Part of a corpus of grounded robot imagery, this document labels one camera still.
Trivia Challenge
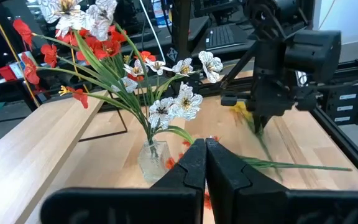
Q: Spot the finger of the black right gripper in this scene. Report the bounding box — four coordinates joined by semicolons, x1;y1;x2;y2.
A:
261;114;272;133
252;114;262;134

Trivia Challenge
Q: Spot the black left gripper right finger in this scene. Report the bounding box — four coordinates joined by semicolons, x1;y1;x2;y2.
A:
205;138;358;224

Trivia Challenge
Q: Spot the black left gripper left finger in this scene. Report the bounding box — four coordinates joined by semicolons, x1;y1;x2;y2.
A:
40;138;207;224

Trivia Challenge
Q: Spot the yellow artificial flower bunch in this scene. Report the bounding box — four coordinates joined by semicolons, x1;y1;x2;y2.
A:
228;101;284;183

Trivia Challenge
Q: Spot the clear glass vase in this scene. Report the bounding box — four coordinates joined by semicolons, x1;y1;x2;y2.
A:
137;139;172;183

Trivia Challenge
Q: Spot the orange-red artificial flower bunch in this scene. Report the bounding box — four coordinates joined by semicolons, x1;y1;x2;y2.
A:
165;135;352;211

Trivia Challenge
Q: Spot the white artificial flower bunch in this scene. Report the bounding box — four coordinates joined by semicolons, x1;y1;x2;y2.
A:
37;0;225;147

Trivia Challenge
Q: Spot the red artificial flower bunch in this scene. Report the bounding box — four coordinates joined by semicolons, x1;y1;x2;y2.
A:
12;17;195;147

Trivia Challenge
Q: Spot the wooden shelf with black legs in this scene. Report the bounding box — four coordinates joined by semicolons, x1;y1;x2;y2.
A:
0;89;129;224

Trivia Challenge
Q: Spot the black laptop keyboard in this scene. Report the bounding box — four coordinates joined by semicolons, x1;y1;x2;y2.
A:
191;15;256;60

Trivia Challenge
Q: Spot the thin white rod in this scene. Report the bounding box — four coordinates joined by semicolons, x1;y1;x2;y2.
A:
138;0;167;56

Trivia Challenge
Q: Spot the red box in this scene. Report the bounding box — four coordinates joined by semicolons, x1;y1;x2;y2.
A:
0;60;24;82

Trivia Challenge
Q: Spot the black vertical post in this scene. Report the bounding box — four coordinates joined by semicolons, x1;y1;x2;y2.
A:
170;0;193;65

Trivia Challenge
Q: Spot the yellow extension cable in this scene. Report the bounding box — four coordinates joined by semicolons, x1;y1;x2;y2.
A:
0;0;40;108

